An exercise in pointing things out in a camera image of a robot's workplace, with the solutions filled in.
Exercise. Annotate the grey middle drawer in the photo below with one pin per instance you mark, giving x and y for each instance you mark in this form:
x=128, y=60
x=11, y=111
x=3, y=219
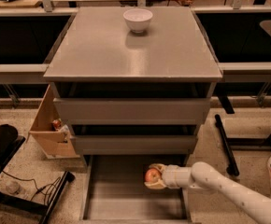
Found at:
x=133, y=144

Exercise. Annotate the black table leg base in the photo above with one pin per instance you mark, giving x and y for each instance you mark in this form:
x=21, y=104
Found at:
x=231, y=144

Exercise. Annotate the grey drawer cabinet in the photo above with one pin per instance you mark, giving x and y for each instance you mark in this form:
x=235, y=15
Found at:
x=100, y=57

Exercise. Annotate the wooden box on floor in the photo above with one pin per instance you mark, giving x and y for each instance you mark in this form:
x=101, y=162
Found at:
x=54, y=144

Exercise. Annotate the red snack packet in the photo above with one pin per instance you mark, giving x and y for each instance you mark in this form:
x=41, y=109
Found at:
x=57, y=124

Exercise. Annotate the left metal railing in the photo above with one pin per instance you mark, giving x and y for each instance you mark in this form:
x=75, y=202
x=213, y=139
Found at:
x=29, y=39

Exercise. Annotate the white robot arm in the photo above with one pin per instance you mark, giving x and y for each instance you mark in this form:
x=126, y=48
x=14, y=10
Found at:
x=203, y=177

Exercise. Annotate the white ceramic bowl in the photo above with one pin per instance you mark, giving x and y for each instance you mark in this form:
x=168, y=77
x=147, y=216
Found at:
x=138, y=19

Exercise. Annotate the grey top drawer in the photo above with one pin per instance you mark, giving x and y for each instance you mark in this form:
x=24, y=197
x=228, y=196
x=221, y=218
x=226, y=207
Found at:
x=133, y=111

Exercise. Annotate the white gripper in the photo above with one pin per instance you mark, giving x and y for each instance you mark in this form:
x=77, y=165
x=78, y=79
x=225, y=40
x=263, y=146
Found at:
x=170, y=176

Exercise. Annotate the red apple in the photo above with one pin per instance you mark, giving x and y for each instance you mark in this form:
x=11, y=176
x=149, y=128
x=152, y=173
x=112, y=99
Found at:
x=152, y=175

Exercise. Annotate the grey open bottom drawer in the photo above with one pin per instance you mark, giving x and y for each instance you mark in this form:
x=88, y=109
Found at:
x=115, y=192

